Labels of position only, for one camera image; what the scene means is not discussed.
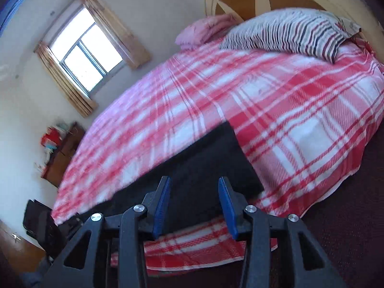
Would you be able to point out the striped pillow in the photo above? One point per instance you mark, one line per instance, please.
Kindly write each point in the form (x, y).
(285, 33)

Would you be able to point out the window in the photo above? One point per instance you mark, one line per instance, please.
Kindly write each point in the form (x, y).
(84, 48)

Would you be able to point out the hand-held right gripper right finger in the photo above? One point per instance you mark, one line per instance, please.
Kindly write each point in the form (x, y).
(228, 210)

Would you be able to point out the black folding chair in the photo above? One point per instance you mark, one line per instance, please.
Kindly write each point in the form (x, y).
(39, 222)

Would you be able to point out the red plaid bed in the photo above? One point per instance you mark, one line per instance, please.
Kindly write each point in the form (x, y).
(270, 111)

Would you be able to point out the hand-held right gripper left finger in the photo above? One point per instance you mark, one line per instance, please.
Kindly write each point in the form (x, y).
(162, 210)

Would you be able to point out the pink folded quilt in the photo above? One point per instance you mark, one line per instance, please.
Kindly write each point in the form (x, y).
(204, 30)

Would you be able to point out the brown wooden door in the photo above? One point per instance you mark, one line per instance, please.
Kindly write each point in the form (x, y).
(18, 255)

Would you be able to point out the beige curtain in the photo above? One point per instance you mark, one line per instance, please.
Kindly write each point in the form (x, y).
(120, 30)
(69, 87)

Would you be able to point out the wooden desk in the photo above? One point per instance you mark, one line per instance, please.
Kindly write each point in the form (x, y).
(64, 156)

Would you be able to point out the black pants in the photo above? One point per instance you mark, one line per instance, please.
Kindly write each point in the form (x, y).
(204, 162)

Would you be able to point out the red shopping bag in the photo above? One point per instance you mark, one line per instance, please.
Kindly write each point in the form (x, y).
(51, 138)

